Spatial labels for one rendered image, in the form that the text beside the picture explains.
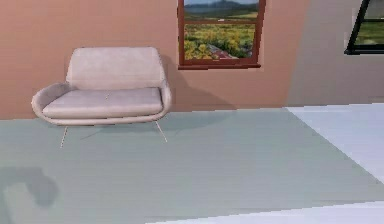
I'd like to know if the black framed window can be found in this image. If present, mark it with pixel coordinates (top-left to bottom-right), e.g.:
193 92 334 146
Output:
344 0 384 56

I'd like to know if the brown framed window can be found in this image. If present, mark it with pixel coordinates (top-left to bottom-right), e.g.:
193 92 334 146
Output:
177 0 267 71

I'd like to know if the beige sofa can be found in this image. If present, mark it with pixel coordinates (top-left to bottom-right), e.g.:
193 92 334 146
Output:
31 46 173 149

